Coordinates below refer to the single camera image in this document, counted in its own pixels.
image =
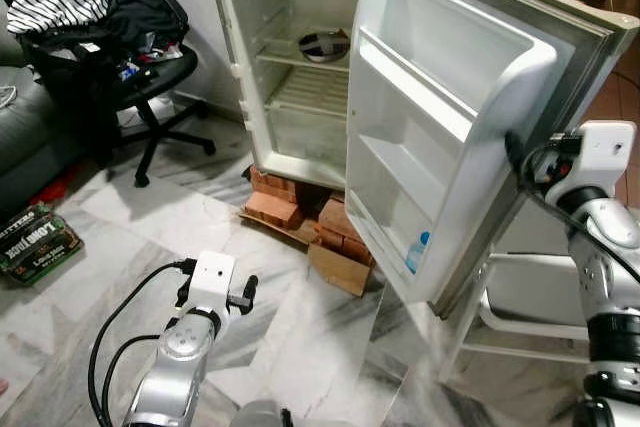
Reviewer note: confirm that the black office chair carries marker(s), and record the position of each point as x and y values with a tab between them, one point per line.
150	82

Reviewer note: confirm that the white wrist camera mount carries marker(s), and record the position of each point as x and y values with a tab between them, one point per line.
212	277
606	147

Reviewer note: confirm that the green printed carton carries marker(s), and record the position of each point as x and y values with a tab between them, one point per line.
38	245

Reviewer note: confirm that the white fridge door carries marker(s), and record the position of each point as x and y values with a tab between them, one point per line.
480	147

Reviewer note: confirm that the grey robot torso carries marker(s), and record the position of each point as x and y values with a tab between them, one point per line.
258	415

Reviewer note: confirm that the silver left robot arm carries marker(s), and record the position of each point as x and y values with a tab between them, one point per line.
172	372

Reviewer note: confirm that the red brick stack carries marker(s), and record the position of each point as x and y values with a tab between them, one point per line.
280	209

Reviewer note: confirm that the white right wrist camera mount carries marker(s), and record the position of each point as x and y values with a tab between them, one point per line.
606	147

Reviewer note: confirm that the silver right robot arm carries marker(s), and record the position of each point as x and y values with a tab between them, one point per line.
605	247

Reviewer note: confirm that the metal bowl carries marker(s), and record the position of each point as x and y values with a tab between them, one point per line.
322	45

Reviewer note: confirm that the brown cardboard piece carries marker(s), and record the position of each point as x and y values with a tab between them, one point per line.
338	269

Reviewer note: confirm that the black clothing pile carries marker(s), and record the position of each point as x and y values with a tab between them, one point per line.
150	12

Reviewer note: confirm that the grey sofa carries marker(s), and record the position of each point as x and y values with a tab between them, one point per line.
30	137

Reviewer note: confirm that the white fridge body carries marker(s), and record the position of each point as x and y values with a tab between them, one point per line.
225	47

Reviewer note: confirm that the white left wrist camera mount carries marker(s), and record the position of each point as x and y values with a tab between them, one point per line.
212	277

